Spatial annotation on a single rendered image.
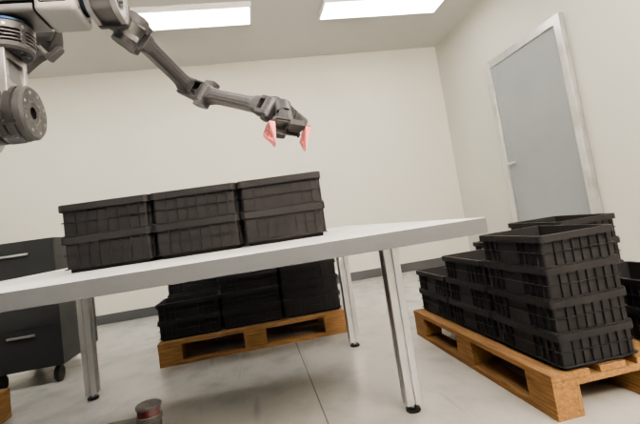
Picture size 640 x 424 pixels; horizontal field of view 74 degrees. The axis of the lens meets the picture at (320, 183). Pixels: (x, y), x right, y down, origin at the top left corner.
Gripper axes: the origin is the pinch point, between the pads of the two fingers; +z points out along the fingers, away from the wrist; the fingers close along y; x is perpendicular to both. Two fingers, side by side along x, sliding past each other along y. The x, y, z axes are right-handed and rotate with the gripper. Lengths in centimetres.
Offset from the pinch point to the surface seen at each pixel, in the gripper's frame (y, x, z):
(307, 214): -14.2, -27.2, 4.7
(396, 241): -18.2, 10.6, 40.9
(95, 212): 54, -46, -5
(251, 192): 4.8, -28.2, -4.1
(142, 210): 40, -42, -4
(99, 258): 52, -55, 8
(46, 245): 94, -183, -80
